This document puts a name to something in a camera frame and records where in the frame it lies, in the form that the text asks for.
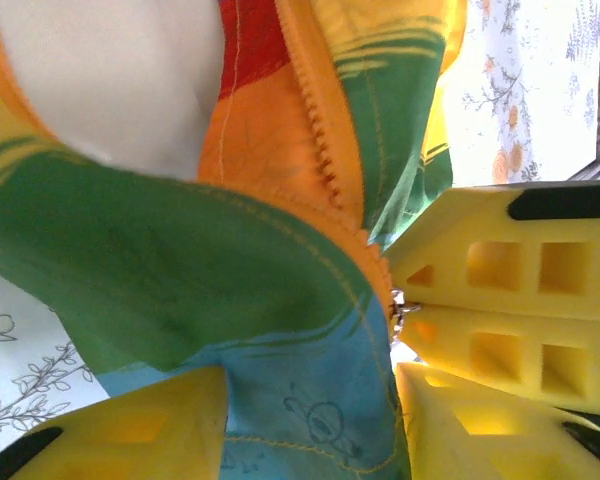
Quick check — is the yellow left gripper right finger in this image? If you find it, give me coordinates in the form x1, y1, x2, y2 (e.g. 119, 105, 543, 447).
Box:
395, 361, 600, 480

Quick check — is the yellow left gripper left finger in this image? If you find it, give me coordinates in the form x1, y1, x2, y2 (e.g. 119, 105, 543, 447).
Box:
0, 366, 230, 480

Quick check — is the silver zipper pull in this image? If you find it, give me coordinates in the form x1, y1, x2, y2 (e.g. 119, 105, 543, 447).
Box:
389, 287, 424, 346

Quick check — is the multicoloured zippered fabric pouch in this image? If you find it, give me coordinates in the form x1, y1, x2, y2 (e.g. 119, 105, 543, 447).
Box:
0, 0, 469, 480

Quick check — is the floral print table cover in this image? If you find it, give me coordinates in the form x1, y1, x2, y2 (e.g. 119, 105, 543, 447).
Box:
0, 0, 600, 454

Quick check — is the aluminium frame rail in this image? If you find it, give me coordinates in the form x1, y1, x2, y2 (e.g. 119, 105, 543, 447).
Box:
567, 159, 600, 182

